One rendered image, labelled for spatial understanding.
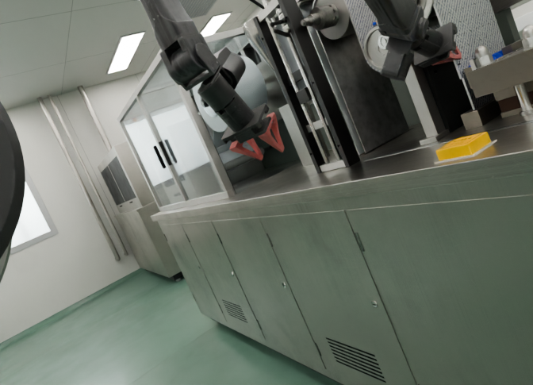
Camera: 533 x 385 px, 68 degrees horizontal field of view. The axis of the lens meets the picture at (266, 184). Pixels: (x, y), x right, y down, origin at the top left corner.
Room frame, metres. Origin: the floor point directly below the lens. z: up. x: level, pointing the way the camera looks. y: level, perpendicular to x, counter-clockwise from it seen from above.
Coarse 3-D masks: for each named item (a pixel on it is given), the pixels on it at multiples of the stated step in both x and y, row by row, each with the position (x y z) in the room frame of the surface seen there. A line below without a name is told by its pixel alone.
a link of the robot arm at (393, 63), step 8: (424, 24) 0.78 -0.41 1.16; (416, 32) 0.79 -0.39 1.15; (424, 32) 0.80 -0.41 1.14; (392, 40) 0.85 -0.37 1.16; (400, 40) 0.84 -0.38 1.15; (408, 40) 0.83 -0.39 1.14; (392, 48) 0.85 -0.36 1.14; (400, 48) 0.84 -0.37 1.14; (408, 48) 0.83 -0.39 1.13; (392, 56) 0.85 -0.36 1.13; (400, 56) 0.84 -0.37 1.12; (408, 56) 0.86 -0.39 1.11; (384, 64) 0.86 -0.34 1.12; (392, 64) 0.85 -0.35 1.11; (400, 64) 0.84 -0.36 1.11; (408, 64) 0.86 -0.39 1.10; (384, 72) 0.86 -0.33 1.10; (392, 72) 0.85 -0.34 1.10; (400, 72) 0.86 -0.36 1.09; (400, 80) 0.90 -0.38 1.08
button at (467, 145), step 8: (472, 136) 0.74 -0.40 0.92; (480, 136) 0.71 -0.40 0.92; (488, 136) 0.72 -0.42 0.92; (448, 144) 0.75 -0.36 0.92; (456, 144) 0.72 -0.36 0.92; (464, 144) 0.70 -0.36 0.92; (472, 144) 0.70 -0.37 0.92; (480, 144) 0.71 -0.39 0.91; (440, 152) 0.74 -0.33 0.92; (448, 152) 0.73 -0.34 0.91; (456, 152) 0.72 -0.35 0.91; (464, 152) 0.70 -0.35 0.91; (472, 152) 0.69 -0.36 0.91
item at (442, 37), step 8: (448, 24) 0.88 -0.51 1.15; (432, 32) 0.87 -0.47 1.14; (440, 32) 0.90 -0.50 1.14; (448, 32) 0.88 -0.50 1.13; (424, 40) 0.86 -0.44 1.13; (432, 40) 0.87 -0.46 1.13; (440, 40) 0.88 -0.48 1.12; (448, 40) 0.87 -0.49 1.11; (416, 48) 0.89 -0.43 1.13; (424, 48) 0.88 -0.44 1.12; (432, 48) 0.88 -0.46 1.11; (440, 48) 0.89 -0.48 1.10; (448, 48) 0.87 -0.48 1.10; (416, 56) 0.94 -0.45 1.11; (424, 56) 0.92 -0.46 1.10; (432, 56) 0.90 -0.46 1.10; (416, 64) 0.94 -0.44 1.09
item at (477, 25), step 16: (448, 0) 0.97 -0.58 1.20; (464, 0) 1.00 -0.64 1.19; (480, 0) 1.03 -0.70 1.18; (448, 16) 0.96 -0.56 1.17; (464, 16) 0.99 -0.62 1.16; (480, 16) 1.02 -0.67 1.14; (464, 32) 0.98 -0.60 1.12; (480, 32) 1.01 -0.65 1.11; (496, 32) 1.04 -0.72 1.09; (464, 48) 0.96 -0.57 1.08; (496, 48) 1.03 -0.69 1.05; (464, 64) 0.95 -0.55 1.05
